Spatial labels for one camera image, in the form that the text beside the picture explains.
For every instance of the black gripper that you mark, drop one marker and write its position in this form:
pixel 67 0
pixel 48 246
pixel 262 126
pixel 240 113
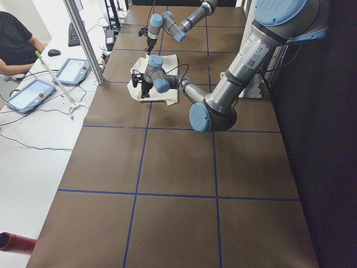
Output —
pixel 145 84
pixel 150 42

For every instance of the cream long sleeve shirt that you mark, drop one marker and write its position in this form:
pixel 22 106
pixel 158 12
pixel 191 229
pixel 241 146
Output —
pixel 170 97

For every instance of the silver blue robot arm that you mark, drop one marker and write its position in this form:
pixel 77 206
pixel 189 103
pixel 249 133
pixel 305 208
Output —
pixel 276 23
pixel 167 22

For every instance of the far blue teach pendant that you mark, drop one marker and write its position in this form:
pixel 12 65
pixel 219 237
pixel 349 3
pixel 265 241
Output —
pixel 73 72

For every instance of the blue teach pendant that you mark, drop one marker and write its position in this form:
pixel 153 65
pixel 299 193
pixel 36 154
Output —
pixel 31 96
pixel 73 72

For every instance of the black keyboard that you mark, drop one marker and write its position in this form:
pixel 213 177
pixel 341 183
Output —
pixel 73 38

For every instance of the black computer mouse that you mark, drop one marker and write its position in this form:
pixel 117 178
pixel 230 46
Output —
pixel 53 52

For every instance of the near blue teach pendant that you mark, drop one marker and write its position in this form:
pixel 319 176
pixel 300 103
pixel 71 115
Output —
pixel 31 96

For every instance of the seated person black shirt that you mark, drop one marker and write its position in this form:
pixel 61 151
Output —
pixel 18 46

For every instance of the red fire extinguisher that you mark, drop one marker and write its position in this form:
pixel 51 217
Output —
pixel 14 243

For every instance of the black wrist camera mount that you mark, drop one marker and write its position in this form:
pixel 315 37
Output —
pixel 136 78
pixel 143 32

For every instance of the aluminium frame post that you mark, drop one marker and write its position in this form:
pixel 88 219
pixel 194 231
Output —
pixel 84 39

